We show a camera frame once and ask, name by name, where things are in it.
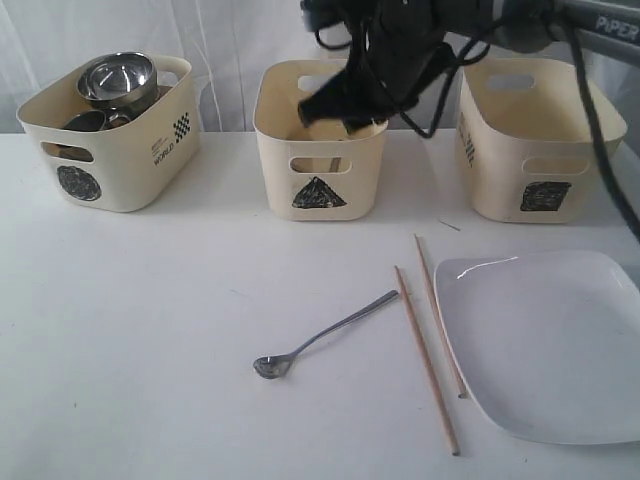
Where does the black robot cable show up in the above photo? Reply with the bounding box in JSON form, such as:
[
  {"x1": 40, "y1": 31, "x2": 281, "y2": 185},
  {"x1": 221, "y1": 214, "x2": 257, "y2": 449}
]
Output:
[{"x1": 312, "y1": 0, "x2": 640, "y2": 226}]

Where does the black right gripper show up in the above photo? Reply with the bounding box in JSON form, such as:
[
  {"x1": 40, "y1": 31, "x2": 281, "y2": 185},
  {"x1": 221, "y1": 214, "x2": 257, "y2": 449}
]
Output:
[{"x1": 298, "y1": 1, "x2": 453, "y2": 135}]

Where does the stainless steel bowl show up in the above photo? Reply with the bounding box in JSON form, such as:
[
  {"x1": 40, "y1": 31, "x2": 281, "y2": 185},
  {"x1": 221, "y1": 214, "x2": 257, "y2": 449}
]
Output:
[{"x1": 76, "y1": 52, "x2": 158, "y2": 108}]

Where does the steel mug with wire handle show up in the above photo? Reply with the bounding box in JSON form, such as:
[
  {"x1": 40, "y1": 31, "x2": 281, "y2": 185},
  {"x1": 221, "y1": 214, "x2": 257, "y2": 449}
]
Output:
[{"x1": 43, "y1": 110, "x2": 107, "y2": 163}]

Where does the white square plate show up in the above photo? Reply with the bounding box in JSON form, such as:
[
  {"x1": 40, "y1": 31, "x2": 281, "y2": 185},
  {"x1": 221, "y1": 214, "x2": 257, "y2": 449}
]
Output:
[{"x1": 434, "y1": 250, "x2": 639, "y2": 445}]

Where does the cream bin with circle mark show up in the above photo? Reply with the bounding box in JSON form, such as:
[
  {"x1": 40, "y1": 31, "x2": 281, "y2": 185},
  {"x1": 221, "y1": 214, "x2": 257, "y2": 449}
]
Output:
[{"x1": 16, "y1": 55, "x2": 200, "y2": 212}]

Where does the steel table knife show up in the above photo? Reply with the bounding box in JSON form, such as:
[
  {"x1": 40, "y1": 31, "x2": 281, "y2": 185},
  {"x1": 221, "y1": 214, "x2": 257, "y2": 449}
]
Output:
[{"x1": 328, "y1": 157, "x2": 342, "y2": 173}]

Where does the cream bin with square mark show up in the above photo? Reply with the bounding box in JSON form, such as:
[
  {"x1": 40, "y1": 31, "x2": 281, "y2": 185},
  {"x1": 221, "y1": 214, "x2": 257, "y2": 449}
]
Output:
[{"x1": 455, "y1": 57, "x2": 600, "y2": 224}]

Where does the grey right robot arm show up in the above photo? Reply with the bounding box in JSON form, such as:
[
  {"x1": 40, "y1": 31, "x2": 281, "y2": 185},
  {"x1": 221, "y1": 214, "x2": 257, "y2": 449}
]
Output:
[{"x1": 298, "y1": 1, "x2": 639, "y2": 138}]

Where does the wooden chopstick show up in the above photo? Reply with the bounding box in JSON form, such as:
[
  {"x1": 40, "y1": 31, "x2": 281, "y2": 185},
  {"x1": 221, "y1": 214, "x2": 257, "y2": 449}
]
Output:
[
  {"x1": 413, "y1": 234, "x2": 468, "y2": 399},
  {"x1": 394, "y1": 265, "x2": 461, "y2": 457}
]

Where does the steel mug with round handle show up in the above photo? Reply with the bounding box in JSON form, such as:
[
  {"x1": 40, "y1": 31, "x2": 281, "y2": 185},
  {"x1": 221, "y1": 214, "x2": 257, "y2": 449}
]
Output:
[{"x1": 103, "y1": 108, "x2": 131, "y2": 129}]

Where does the long steel spoon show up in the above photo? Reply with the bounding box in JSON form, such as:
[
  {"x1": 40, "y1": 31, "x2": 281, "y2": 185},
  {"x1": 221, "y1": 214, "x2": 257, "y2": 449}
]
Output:
[{"x1": 252, "y1": 290, "x2": 400, "y2": 380}]

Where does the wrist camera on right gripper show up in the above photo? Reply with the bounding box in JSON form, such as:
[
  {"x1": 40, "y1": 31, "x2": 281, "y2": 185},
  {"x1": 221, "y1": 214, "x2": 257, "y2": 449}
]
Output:
[{"x1": 300, "y1": 0, "x2": 349, "y2": 32}]

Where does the cream bin with triangle mark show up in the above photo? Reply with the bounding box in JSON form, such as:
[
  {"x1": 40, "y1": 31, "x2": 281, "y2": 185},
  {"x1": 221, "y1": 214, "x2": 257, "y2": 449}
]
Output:
[{"x1": 253, "y1": 60, "x2": 387, "y2": 221}]

